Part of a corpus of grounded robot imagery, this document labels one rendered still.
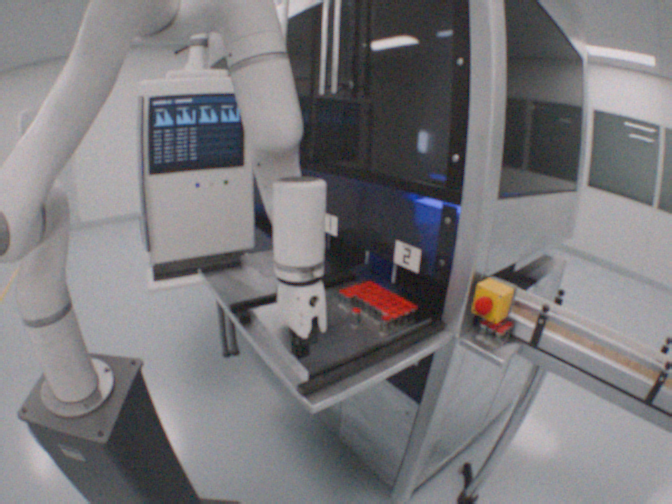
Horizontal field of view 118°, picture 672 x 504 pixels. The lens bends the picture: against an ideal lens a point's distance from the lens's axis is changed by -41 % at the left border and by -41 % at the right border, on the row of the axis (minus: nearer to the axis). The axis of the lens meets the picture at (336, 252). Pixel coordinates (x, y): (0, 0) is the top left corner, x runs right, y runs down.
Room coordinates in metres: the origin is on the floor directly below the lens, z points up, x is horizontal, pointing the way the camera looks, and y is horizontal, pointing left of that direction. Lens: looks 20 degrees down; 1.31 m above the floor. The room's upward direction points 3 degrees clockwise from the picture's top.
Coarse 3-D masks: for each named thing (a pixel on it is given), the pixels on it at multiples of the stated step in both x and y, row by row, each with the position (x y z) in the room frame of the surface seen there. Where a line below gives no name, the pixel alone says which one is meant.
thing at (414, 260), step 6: (396, 240) 0.83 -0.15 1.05; (396, 246) 0.83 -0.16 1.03; (402, 246) 0.81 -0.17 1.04; (408, 246) 0.80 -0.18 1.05; (396, 252) 0.83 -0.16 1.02; (402, 252) 0.81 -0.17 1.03; (408, 252) 0.80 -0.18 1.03; (414, 252) 0.78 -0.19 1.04; (420, 252) 0.77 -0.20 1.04; (396, 258) 0.83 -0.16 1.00; (402, 258) 0.81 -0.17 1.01; (408, 258) 0.79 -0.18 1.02; (414, 258) 0.78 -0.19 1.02; (402, 264) 0.81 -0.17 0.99; (414, 264) 0.78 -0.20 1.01; (414, 270) 0.77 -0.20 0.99
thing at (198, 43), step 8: (192, 40) 1.30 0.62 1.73; (200, 40) 1.31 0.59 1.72; (208, 40) 1.35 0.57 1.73; (184, 48) 1.35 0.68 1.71; (192, 48) 1.31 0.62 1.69; (200, 48) 1.32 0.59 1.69; (192, 56) 1.31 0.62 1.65; (200, 56) 1.32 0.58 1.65; (192, 64) 1.29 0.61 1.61; (200, 64) 1.31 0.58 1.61
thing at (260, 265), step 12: (264, 252) 1.07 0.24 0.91; (324, 252) 1.18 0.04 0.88; (252, 264) 1.03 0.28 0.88; (264, 264) 1.03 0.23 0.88; (324, 264) 1.06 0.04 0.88; (336, 264) 1.07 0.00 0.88; (348, 264) 1.07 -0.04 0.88; (264, 276) 0.87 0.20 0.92; (276, 276) 0.94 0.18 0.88; (324, 276) 0.90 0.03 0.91; (336, 276) 0.93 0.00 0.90; (276, 288) 0.81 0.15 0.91
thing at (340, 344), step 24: (336, 288) 0.82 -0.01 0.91; (264, 312) 0.70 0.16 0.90; (336, 312) 0.75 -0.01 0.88; (264, 336) 0.62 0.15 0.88; (288, 336) 0.63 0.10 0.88; (336, 336) 0.64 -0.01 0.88; (360, 336) 0.64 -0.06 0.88; (288, 360) 0.53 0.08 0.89; (312, 360) 0.55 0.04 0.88; (336, 360) 0.51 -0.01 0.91
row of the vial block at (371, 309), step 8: (352, 288) 0.79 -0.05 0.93; (360, 296) 0.75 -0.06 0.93; (360, 304) 0.74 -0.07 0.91; (368, 304) 0.73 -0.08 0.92; (376, 304) 0.71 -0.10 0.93; (368, 312) 0.72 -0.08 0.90; (376, 312) 0.70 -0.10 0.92; (384, 312) 0.68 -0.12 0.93; (376, 320) 0.69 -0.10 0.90; (392, 320) 0.66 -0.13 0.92; (392, 328) 0.65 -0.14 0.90
